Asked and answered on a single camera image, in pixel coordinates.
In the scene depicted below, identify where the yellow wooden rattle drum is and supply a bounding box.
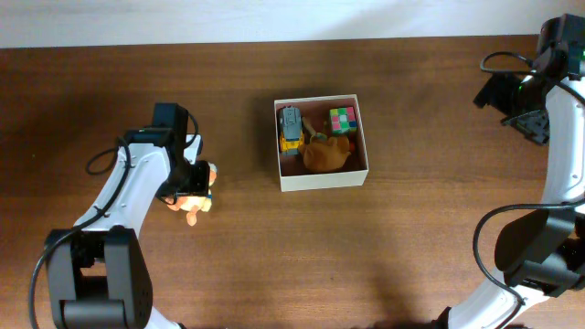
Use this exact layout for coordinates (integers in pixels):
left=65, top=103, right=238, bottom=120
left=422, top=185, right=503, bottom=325
left=302, top=117, right=328, bottom=143

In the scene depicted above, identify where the yellow plush duck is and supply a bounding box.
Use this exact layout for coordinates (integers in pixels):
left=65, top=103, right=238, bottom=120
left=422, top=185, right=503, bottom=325
left=164, top=161, right=218, bottom=227

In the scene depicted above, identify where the yellow grey toy truck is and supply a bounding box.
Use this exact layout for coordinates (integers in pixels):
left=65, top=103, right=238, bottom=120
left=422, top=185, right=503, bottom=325
left=279, top=106, right=304, bottom=155

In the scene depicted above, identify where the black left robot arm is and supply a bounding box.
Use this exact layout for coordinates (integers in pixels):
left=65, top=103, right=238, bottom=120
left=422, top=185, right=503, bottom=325
left=36, top=103, right=217, bottom=328

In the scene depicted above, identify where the white cardboard box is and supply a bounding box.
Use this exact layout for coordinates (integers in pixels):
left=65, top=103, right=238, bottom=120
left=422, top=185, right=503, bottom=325
left=274, top=94, right=369, bottom=192

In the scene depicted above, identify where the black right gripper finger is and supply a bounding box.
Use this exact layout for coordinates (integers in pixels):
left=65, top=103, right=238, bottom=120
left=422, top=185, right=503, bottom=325
left=473, top=74, right=521, bottom=114
left=501, top=111, right=550, bottom=145

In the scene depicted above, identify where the multicoloured puzzle cube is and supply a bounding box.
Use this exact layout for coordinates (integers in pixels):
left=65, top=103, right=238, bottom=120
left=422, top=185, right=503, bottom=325
left=329, top=107, right=357, bottom=135

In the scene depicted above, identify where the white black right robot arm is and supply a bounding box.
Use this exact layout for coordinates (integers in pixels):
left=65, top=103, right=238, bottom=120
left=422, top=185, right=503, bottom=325
left=430, top=14, right=584, bottom=328

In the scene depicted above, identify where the brown plush toy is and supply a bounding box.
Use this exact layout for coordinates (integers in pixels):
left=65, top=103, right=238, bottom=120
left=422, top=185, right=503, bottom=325
left=299, top=135, right=351, bottom=174

